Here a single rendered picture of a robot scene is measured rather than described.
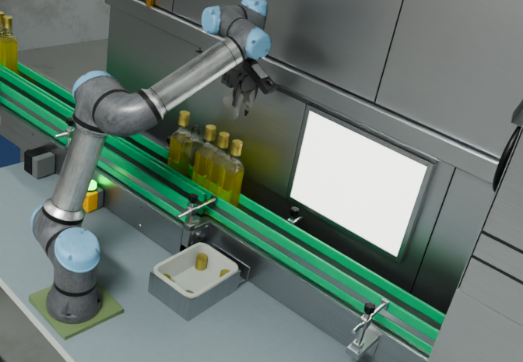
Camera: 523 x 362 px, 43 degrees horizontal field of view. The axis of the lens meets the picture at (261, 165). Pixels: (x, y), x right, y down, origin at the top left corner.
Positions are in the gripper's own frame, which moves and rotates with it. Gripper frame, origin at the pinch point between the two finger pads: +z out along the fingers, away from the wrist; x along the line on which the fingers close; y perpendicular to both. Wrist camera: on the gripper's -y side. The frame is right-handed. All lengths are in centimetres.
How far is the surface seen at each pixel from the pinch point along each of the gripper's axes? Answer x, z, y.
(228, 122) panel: -12.1, 11.9, 14.0
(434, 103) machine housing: -15, -21, -51
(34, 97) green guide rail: 6, 32, 96
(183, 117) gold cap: 1.3, 10.0, 22.3
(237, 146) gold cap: 1.1, 10.0, -1.3
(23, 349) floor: 32, 125, 64
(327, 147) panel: -12.5, 3.6, -24.3
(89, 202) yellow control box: 22, 46, 41
